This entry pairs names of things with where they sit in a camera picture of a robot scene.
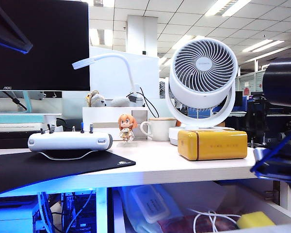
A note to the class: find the white plastic packet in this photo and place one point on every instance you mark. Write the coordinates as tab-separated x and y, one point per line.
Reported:
127	201

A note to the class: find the beige-maned plush toy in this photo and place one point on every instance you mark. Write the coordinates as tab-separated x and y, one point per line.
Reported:
96	99

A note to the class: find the yellow metal tin box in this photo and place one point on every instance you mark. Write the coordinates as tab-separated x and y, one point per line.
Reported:
215	145

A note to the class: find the white ceramic mug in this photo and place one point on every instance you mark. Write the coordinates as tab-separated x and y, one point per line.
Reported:
160	131

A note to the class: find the black AOC monitor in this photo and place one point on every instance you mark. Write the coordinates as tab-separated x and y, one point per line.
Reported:
51	48

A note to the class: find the black office chair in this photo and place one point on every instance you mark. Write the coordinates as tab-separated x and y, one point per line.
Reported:
255	121

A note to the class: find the round wooden mug lid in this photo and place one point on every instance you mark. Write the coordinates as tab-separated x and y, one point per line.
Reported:
162	119

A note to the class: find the white desk drawer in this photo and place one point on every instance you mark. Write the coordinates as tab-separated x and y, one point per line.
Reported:
281	213

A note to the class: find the orange-haired anime girl figurine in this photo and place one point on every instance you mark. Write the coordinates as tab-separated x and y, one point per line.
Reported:
126	123

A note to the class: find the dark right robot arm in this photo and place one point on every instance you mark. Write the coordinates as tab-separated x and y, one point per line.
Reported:
283	82

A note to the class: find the black Corsair mouse pad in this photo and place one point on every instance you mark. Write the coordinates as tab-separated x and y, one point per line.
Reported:
38	170

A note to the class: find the yellow cleaning sponge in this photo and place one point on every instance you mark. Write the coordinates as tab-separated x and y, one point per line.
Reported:
254	219

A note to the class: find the teal monitor riser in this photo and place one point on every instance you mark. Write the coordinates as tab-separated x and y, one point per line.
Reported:
14	119

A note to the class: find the white rectangular plastic case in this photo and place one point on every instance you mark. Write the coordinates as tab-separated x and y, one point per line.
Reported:
150	204

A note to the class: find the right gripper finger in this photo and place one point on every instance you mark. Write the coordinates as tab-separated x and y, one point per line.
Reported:
279	165

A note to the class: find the white gooseneck desk lamp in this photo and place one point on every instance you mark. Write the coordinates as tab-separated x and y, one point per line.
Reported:
126	66

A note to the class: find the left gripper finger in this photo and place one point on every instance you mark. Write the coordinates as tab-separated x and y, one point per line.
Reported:
7	31

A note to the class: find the white partition board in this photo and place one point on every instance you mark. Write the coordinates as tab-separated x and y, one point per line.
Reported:
140	72

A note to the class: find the white desk organizer box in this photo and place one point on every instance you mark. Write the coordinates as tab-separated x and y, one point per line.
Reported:
99	116

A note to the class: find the white RC transmitter controller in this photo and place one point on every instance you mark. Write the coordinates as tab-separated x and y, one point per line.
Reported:
68	142

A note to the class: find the grey plush toy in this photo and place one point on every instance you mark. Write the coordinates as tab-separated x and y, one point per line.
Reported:
121	102

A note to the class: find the white desk fan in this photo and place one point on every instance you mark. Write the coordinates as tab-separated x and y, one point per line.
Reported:
203	65

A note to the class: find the red patterned packet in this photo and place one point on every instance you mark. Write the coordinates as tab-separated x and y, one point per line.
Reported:
184	224

